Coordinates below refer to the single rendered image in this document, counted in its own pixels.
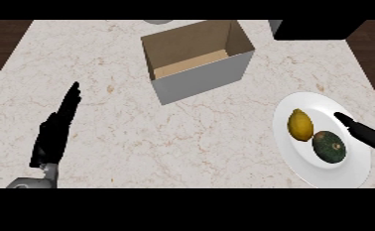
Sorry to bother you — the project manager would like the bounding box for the black appliance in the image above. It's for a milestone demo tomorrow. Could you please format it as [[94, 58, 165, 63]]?
[[268, 19, 367, 42]]

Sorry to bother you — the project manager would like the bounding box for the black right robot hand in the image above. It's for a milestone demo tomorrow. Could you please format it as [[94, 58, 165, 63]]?
[[332, 111, 375, 150]]

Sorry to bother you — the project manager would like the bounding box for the grey round object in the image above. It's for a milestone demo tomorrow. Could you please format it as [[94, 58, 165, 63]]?
[[141, 19, 172, 26]]

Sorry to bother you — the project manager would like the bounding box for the white plate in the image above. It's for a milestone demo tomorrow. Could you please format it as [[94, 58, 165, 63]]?
[[271, 91, 373, 189]]

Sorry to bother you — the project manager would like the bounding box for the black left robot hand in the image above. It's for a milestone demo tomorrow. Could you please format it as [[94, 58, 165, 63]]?
[[28, 81, 84, 169]]

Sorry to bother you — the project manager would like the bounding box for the yellow lemon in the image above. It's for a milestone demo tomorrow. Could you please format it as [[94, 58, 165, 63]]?
[[284, 108, 314, 143]]

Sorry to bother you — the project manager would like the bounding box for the open cardboard box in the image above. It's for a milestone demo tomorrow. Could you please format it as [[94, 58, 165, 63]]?
[[138, 19, 256, 106]]

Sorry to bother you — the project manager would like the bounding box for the dark green squash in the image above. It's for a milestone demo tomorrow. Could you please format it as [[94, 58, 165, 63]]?
[[310, 130, 348, 165]]

